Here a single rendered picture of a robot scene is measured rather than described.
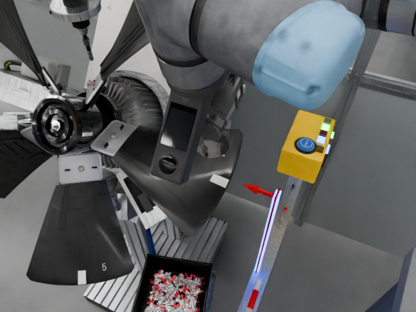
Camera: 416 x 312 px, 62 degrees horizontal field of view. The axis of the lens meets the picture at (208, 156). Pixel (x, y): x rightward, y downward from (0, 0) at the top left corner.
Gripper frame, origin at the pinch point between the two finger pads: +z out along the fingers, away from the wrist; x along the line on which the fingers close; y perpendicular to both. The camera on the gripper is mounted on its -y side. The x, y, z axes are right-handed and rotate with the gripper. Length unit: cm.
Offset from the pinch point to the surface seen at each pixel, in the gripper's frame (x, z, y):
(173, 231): 35, 117, 0
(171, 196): 5.6, 9.2, -6.5
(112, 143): 22.3, 9.7, -1.1
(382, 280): -66, 140, 23
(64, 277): 25.0, 25.4, -28.9
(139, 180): 12.6, 8.7, -6.2
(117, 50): 25.7, -0.7, 13.5
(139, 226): 32, 68, -9
